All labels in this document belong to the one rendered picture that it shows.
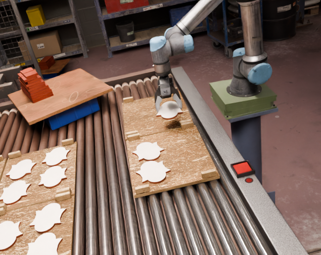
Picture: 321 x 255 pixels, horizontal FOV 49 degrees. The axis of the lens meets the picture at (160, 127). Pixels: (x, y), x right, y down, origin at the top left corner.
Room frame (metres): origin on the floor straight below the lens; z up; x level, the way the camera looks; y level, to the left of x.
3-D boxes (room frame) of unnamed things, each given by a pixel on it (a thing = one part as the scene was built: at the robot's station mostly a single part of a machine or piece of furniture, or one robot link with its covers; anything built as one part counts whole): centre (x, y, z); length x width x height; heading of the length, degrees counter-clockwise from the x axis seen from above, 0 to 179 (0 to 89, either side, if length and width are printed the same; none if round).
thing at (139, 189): (1.07, 0.11, 0.95); 0.06 x 0.02 x 0.03; 93
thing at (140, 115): (1.69, 0.01, 0.93); 0.41 x 0.35 x 0.02; 2
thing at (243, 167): (1.11, -0.29, 0.92); 0.06 x 0.06 x 0.01; 5
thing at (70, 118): (1.94, 0.53, 0.97); 0.31 x 0.31 x 0.10; 28
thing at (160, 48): (1.54, -0.07, 1.33); 0.09 x 0.08 x 0.11; 97
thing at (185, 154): (1.28, -0.01, 0.93); 0.41 x 0.35 x 0.02; 3
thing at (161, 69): (1.54, -0.06, 1.25); 0.08 x 0.08 x 0.05
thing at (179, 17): (5.92, -0.76, 0.32); 0.50 x 0.41 x 0.37; 91
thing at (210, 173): (1.09, -0.15, 0.95); 0.06 x 0.02 x 0.03; 93
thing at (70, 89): (2.00, 0.56, 1.03); 0.50 x 0.50 x 0.02; 28
